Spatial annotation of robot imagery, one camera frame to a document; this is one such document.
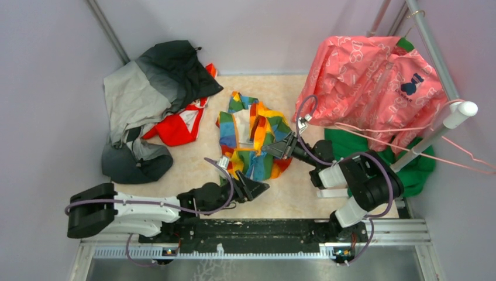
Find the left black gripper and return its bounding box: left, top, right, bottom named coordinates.
left=205, top=169, right=270, bottom=216

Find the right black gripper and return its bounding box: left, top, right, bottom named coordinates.
left=261, top=131, right=319, bottom=167

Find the rainbow striped jacket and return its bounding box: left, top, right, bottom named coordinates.
left=216, top=91, right=292, bottom=181

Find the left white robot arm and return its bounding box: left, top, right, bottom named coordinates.
left=64, top=172, right=270, bottom=242

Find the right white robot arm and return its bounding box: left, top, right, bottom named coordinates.
left=262, top=133, right=404, bottom=241

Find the pink patterned jacket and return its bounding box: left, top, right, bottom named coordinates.
left=295, top=36, right=447, bottom=151

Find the grey black jacket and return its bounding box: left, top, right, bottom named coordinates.
left=101, top=40, right=223, bottom=184

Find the red white garment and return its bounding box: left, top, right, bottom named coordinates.
left=137, top=62, right=208, bottom=146

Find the green garment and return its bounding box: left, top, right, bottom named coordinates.
left=323, top=36, right=438, bottom=200

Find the white clothes rack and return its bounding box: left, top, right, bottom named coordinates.
left=315, top=0, right=479, bottom=199

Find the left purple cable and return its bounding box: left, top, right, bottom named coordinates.
left=64, top=156, right=236, bottom=268

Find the purple cable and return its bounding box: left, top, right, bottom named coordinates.
left=294, top=94, right=395, bottom=266
left=64, top=156, right=236, bottom=268

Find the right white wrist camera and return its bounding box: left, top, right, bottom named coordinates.
left=296, top=114, right=312, bottom=134

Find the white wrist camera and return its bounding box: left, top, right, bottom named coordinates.
left=216, top=156, right=229, bottom=170
left=296, top=114, right=312, bottom=134

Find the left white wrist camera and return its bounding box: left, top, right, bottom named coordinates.
left=216, top=156, right=229, bottom=170

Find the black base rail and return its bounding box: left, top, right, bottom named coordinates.
left=138, top=218, right=368, bottom=254

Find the pink wire hanger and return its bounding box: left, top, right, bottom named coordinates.
left=335, top=99, right=495, bottom=175

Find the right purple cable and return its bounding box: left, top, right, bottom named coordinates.
left=294, top=94, right=395, bottom=266

